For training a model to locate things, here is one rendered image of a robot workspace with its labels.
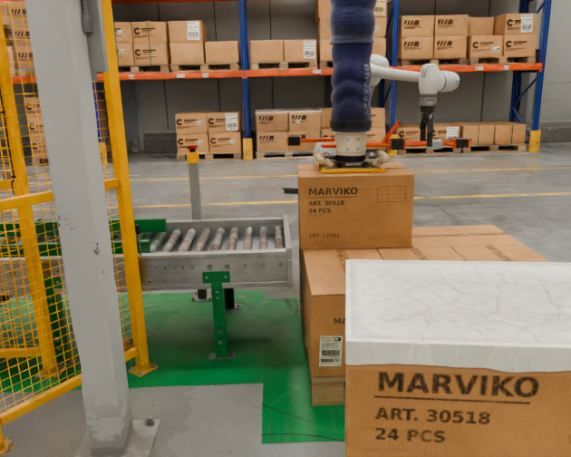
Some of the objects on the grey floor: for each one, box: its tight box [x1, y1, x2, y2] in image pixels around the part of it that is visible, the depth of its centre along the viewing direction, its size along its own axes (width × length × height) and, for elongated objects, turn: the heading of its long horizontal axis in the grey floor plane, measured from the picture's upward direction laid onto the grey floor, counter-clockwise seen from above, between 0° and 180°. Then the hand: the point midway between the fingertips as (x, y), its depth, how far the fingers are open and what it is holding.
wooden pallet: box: [299, 292, 345, 406], centre depth 287 cm, size 120×100×14 cm
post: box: [187, 151, 208, 299], centre depth 350 cm, size 7×7×100 cm
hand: (425, 142), depth 290 cm, fingers open, 13 cm apart
